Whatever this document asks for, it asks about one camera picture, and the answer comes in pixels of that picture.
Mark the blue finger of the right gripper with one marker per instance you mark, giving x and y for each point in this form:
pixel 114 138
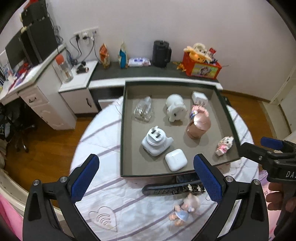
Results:
pixel 271 143
pixel 254 153

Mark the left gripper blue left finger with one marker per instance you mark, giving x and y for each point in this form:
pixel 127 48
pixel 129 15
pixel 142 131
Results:
pixel 40 221

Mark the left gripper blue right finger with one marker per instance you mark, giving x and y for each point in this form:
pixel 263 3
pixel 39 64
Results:
pixel 251 220

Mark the pink white block figure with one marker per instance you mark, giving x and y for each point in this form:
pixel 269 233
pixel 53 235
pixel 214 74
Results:
pixel 224 145

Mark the rose gold round tin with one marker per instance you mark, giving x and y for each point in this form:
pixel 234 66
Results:
pixel 198 126

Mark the black remote control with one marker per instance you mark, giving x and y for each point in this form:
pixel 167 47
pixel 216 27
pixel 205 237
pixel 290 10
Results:
pixel 167 189

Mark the pig doll blue dress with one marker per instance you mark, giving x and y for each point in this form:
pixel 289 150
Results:
pixel 182 212

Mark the white power adapter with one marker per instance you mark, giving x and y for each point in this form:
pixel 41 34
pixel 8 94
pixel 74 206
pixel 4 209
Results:
pixel 199 98

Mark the white earbuds case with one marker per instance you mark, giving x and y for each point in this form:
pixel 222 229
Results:
pixel 176 160

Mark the clear glass refill bottle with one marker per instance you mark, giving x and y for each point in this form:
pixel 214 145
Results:
pixel 143 110

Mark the pink block pig figure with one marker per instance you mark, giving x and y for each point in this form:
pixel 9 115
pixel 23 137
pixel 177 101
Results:
pixel 195 109

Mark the right hand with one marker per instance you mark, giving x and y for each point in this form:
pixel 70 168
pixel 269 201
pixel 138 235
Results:
pixel 275 199

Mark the pink bedding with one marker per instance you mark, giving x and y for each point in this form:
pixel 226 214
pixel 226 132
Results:
pixel 12 218

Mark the white striped round table cover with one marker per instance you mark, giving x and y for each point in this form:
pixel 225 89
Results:
pixel 114 207

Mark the pink box with grey interior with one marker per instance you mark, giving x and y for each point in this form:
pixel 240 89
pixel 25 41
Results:
pixel 136 162

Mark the red toy crate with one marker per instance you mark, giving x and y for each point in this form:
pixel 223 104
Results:
pixel 197 69

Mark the black office chair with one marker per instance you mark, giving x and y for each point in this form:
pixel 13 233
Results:
pixel 21 120

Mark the yellow white plush toy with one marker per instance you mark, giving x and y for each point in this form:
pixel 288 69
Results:
pixel 198 53

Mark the black kettle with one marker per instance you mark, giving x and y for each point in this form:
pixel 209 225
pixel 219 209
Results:
pixel 161 54

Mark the white low cabinet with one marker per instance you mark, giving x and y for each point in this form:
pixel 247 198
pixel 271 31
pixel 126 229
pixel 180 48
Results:
pixel 76 92

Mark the white desk with drawers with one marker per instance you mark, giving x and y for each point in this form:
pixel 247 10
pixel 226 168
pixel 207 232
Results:
pixel 40 91

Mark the wet wipes pack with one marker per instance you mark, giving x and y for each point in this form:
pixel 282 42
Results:
pixel 138 62

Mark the bottle with orange cap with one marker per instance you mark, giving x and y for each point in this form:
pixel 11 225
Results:
pixel 64 68

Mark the low black top bench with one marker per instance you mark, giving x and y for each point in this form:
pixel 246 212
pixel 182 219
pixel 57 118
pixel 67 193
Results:
pixel 108 84

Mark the blue white snack bag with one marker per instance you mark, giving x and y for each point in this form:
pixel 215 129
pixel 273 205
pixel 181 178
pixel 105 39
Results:
pixel 122 57

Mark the small black device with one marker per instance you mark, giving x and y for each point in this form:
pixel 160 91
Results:
pixel 82 68

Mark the orange snack bag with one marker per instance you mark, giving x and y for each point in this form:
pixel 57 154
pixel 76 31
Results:
pixel 104 56

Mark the black computer monitor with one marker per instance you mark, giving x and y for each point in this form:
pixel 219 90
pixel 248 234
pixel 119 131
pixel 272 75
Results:
pixel 14 51

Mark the black computer tower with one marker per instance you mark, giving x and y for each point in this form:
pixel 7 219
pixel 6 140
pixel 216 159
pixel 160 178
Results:
pixel 38 41

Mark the black box on tower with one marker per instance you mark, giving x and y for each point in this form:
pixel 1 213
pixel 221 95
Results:
pixel 34 11

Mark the wall power strip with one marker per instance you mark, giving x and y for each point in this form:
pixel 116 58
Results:
pixel 90 32

